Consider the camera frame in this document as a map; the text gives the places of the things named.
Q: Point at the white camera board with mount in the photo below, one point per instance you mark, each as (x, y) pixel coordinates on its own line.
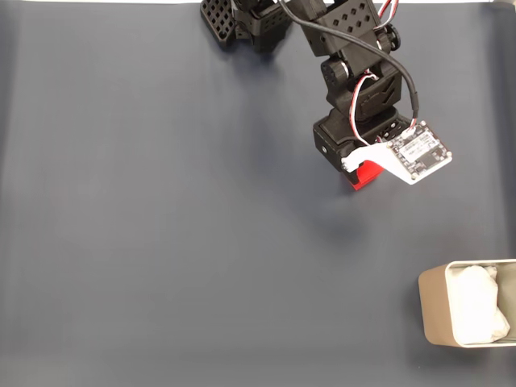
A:
(419, 155)

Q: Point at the red cube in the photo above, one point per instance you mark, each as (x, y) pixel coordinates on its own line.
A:
(369, 173)

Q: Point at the beige metal box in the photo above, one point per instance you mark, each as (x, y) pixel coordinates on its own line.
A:
(433, 306)

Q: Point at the white crumpled tissue paper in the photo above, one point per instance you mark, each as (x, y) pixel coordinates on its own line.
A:
(475, 302)

